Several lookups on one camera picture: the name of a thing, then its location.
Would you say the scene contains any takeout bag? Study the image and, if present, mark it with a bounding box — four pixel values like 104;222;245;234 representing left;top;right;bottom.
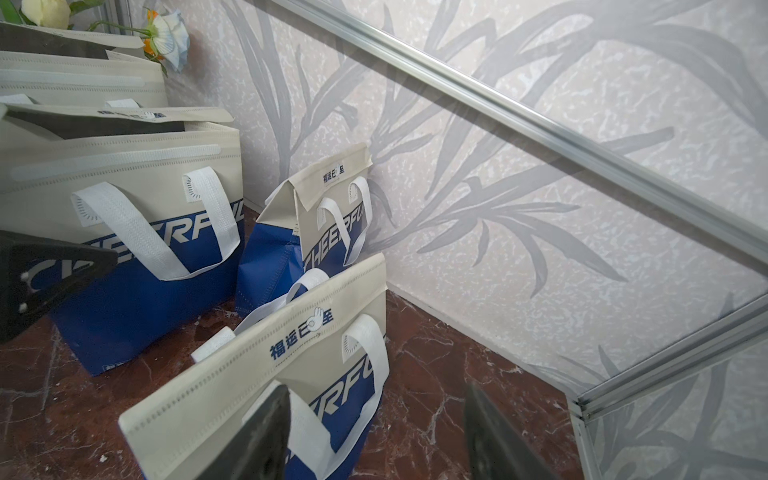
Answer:
119;254;390;479
1;104;244;375
235;143;373;317
1;22;169;108

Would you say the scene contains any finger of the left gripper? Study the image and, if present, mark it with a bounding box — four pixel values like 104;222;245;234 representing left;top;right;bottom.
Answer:
1;231;118;343

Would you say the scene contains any aluminium frame bar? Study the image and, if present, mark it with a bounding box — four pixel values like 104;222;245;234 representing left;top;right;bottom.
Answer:
277;1;767;264

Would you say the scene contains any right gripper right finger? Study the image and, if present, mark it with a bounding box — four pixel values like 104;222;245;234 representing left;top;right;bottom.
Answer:
464;383;558;480

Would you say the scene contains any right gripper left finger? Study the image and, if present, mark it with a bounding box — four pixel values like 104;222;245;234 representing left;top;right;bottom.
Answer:
198;385;291;480

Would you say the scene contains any artificial flower bouquet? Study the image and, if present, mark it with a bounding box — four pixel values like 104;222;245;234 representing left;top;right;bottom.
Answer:
1;1;191;72

